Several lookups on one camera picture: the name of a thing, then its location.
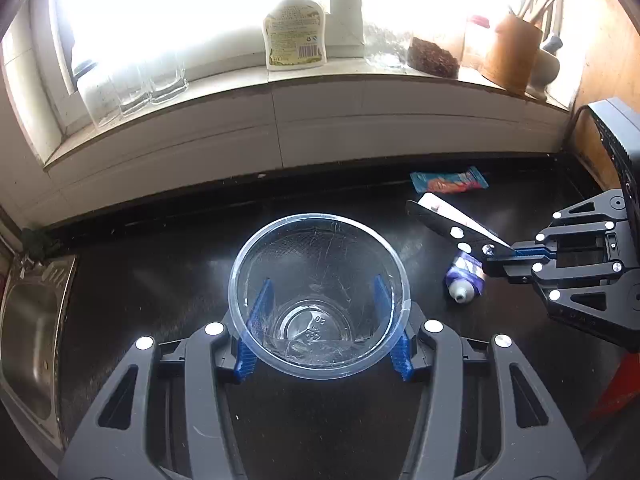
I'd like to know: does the blue snack wrapper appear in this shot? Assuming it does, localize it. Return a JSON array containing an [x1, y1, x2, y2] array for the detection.
[[410, 167, 488, 194]]

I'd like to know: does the purple toothpaste tube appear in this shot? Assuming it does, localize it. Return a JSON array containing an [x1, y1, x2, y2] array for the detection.
[[444, 252, 486, 304]]

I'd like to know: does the clear plastic cup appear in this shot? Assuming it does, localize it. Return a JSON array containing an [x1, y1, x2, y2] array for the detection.
[[228, 212, 411, 380]]

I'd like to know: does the red trash bin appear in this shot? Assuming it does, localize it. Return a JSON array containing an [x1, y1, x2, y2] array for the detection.
[[588, 353, 640, 422]]

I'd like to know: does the steel kitchen sink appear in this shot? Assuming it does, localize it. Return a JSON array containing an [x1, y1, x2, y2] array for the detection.
[[1, 256, 76, 450]]

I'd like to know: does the black framed wooden board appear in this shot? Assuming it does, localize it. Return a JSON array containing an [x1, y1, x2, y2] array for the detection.
[[563, 105, 620, 190]]

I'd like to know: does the jar of brown contents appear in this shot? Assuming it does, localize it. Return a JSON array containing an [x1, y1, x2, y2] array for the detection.
[[407, 37, 460, 79]]

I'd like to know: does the wooden utensil holder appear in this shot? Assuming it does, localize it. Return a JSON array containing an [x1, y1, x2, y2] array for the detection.
[[480, 13, 542, 96]]

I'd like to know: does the white mortar and pestle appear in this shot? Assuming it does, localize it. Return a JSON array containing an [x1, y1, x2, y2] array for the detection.
[[526, 34, 563, 102]]

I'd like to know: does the detergent bottle on sill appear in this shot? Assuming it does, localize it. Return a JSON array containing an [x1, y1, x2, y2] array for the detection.
[[262, 0, 326, 72]]

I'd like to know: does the glass tumbler on sill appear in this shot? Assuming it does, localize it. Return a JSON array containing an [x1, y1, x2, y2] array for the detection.
[[143, 53, 189, 103]]

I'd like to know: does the black camera box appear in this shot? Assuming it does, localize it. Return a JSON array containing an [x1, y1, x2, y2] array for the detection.
[[587, 98, 639, 206]]

